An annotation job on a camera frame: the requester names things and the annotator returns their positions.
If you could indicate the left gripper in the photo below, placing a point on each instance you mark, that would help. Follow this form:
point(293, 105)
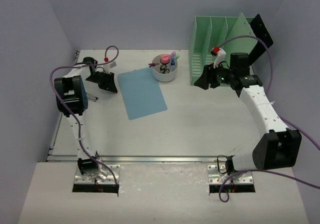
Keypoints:
point(100, 78)

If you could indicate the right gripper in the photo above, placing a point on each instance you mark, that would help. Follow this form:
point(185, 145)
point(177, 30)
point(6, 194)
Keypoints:
point(208, 77)

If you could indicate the small clear spray bottle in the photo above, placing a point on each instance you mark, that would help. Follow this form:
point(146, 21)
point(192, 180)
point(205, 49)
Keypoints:
point(172, 65)

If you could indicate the black handled scissors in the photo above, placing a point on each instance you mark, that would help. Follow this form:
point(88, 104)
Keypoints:
point(164, 69)

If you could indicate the purple highlighter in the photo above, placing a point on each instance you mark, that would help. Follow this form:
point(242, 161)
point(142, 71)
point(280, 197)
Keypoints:
point(172, 55)

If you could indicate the blue clipboard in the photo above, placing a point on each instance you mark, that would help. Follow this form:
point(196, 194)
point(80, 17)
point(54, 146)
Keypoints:
point(141, 93)

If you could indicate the pink glue bottle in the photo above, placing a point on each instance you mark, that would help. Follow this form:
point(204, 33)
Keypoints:
point(165, 59)

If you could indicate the green clipboard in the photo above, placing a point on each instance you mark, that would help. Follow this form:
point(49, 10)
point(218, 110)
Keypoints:
point(244, 45)

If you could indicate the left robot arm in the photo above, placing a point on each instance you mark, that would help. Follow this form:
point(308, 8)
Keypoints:
point(72, 102)

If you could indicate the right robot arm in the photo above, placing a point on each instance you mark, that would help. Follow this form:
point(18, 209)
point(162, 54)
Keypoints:
point(279, 145)

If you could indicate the white round desk organizer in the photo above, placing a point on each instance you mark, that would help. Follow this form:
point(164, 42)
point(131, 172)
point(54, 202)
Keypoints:
point(163, 77)

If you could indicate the green file rack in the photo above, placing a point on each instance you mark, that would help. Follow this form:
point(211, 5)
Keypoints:
point(208, 32)

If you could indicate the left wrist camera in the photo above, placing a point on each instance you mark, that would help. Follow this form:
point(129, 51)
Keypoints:
point(108, 65)

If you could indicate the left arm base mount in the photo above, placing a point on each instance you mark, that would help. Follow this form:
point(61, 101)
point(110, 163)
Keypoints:
point(102, 182)

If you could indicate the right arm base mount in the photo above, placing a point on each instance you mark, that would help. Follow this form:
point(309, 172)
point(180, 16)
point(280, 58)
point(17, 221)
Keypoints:
point(242, 183)

